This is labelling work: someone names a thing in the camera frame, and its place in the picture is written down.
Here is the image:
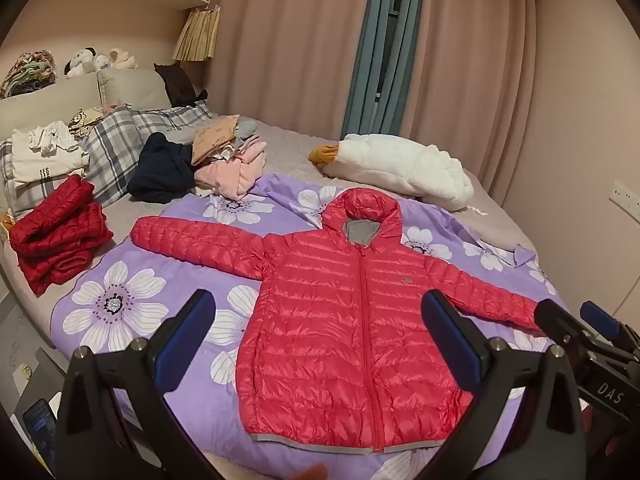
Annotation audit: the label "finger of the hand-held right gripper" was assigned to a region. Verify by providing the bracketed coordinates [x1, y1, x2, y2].
[580, 301, 640, 356]
[534, 299, 593, 361]

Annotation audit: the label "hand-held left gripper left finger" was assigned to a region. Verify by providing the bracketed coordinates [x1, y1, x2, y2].
[56, 288, 236, 480]

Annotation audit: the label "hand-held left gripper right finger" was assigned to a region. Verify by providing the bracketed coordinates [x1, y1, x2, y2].
[421, 289, 587, 480]

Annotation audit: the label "red puffer jacket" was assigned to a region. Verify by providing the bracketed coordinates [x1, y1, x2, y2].
[131, 187, 548, 456]

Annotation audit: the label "pink clothes pile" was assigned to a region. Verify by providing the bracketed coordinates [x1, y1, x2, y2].
[194, 135, 268, 200]

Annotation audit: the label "purple floral blanket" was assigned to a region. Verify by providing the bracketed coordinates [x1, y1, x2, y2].
[50, 174, 571, 480]

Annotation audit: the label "folded dark red jackets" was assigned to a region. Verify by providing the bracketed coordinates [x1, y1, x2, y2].
[9, 175, 115, 295]

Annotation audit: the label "navy garment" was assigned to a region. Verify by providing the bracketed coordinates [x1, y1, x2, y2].
[127, 132, 197, 205]

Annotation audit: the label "white goose plush toy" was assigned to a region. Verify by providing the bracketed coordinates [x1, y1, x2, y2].
[308, 133, 475, 212]

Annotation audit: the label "black phone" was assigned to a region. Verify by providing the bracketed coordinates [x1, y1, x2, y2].
[22, 399, 61, 461]

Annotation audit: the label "tan patterned cloth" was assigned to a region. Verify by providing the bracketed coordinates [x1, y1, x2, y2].
[191, 115, 241, 166]

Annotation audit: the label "plaid pillow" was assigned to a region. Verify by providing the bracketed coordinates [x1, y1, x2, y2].
[0, 101, 216, 216]

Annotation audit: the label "white garment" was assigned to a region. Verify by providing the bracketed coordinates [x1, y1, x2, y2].
[10, 121, 91, 191]

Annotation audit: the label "cartoon print pillow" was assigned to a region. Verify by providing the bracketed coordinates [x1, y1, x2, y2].
[67, 105, 108, 138]

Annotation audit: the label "dark brown garment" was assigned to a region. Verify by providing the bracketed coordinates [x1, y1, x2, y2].
[153, 62, 208, 107]

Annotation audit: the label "beige headboard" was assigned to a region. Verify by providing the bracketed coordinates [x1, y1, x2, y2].
[0, 67, 173, 141]

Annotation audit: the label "pink curtain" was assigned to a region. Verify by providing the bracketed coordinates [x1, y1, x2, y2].
[400, 0, 543, 201]
[205, 0, 376, 138]

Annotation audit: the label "beige plush toy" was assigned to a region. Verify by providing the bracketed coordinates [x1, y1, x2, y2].
[107, 47, 138, 71]

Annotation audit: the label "blue-grey curtain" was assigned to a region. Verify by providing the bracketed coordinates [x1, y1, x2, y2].
[341, 0, 441, 136]

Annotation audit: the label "black and white plush toy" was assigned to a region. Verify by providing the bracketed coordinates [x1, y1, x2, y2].
[64, 47, 98, 79]

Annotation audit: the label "beige pleated skirt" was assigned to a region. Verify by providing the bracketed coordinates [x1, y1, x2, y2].
[172, 4, 222, 62]

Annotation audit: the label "floral cloth heap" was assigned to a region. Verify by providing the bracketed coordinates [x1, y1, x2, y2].
[0, 50, 60, 98]

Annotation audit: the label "white wall socket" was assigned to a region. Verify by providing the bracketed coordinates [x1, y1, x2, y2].
[609, 179, 640, 221]

